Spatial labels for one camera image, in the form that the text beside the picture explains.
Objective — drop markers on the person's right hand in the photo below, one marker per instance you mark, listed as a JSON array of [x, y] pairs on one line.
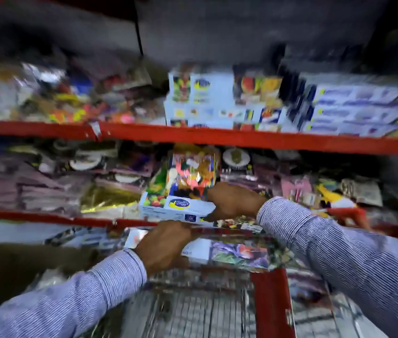
[[236, 200]]

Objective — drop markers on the person's left hand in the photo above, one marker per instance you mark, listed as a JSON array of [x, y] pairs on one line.
[[162, 247]]

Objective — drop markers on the person's left fingers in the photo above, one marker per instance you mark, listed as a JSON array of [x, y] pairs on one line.
[[184, 231]]

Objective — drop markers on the person's right fingers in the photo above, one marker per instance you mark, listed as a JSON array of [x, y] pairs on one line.
[[211, 215]]

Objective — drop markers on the white box with colourful print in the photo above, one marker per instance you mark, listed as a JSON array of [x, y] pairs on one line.
[[174, 207]]

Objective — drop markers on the box with purple picture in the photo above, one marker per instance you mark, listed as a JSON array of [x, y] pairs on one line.
[[234, 255]]

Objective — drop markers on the person's right forearm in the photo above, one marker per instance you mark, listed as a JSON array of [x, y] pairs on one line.
[[353, 253]]

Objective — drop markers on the person's left forearm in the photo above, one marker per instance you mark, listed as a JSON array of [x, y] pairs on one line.
[[61, 299]]

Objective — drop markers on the clear packet of colourful balloons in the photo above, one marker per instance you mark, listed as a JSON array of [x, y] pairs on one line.
[[193, 170]]

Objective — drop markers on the black packet with white plate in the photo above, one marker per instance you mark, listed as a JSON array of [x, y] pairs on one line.
[[236, 159]]

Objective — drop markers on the red metal shelf beam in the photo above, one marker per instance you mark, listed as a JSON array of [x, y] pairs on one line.
[[44, 217], [220, 136]]

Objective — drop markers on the gold foil packet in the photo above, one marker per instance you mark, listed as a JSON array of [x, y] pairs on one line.
[[109, 199]]

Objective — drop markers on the pile of mixed party packets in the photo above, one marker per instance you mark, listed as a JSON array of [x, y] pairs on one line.
[[325, 193]]

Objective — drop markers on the stack of white printed boxes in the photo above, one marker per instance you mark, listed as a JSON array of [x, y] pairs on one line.
[[220, 98]]

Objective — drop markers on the brown cardboard box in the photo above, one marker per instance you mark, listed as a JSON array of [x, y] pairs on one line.
[[26, 274]]

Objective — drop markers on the pile of pink packets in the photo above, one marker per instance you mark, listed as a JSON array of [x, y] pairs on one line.
[[16, 186]]

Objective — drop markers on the stack of long white boxes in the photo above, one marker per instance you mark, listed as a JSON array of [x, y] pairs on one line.
[[357, 109]]

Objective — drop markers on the pile of colourful party packets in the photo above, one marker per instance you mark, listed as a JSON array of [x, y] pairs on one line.
[[61, 94]]

